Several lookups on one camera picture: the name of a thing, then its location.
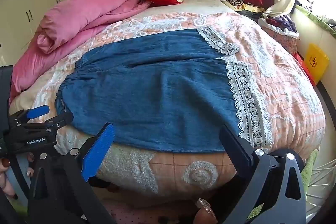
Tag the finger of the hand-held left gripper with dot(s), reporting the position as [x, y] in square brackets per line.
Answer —
[38, 111]
[57, 120]

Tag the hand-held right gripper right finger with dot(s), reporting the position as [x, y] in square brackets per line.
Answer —
[236, 151]

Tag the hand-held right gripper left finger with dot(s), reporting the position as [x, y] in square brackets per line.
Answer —
[98, 151]

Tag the blue denim pants lace trim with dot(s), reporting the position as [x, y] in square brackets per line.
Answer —
[157, 87]

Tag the person's left hand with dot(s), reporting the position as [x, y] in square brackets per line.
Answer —
[6, 183]

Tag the person's right hand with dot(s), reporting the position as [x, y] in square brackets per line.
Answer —
[204, 214]

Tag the orange white patterned blanket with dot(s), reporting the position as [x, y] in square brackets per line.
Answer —
[283, 98]

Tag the green fuzzy mat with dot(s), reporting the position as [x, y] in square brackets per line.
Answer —
[309, 170]

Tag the pink quilt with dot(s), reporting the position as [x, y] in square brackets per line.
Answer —
[78, 22]

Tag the red box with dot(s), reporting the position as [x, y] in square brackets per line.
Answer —
[304, 67]

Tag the floral fabric bag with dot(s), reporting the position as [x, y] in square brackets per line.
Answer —
[284, 43]

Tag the yellow paper bag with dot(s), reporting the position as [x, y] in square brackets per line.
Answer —
[316, 61]

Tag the purple clothes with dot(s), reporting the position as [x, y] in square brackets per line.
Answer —
[282, 22]

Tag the green windowsill cloth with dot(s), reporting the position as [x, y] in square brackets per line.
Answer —
[319, 22]

